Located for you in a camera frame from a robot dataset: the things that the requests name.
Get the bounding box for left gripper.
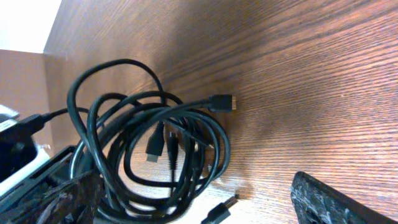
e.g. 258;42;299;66
1;146;76;212

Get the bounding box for thin black USB cable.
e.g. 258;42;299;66
166;130;240;224

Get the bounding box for left camera cable black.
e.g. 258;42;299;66
40;107;89;123

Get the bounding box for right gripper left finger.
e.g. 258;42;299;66
0;169;105;224

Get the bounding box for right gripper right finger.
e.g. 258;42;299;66
290;171;397;224

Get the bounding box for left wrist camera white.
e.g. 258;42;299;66
1;105;50;195

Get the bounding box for thick black HDMI cable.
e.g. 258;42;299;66
67;58;237;224

